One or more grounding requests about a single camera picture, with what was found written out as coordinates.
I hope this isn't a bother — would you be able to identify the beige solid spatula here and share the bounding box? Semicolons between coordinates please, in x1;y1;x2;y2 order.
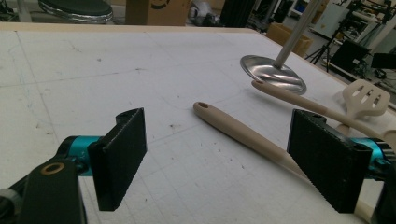
251;79;396;147

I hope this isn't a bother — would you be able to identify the black monitor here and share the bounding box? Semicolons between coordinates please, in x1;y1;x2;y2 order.
329;39;372;74
370;52;396;71

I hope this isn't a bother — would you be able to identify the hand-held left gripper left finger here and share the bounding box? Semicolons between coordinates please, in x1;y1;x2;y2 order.
66;107;148;212

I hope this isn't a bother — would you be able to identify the white metal stand frame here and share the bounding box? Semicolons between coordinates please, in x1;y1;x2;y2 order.
16;0;33;23

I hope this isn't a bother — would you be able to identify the black round stool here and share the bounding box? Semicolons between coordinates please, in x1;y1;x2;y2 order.
37;0;114;25

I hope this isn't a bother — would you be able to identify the metal utensil stand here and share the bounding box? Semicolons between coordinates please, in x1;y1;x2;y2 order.
239;0;325;96

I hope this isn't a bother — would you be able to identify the large printed cardboard box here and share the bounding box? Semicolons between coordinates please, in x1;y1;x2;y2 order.
125;0;191;27

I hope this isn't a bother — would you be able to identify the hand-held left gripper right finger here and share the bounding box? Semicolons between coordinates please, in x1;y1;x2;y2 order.
287;108;394;214

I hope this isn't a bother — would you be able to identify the black tripod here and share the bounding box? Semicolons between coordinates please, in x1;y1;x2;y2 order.
304;31;344;74

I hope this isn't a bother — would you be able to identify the beige perforated skimmer spoon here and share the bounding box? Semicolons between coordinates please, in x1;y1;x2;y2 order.
192;101;376;224

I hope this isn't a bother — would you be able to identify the beige slotted spatula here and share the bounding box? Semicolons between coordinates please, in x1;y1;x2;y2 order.
335;78;391;136

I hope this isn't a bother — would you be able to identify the small plain cardboard box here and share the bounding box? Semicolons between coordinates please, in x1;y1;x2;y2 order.
265;21;314;59

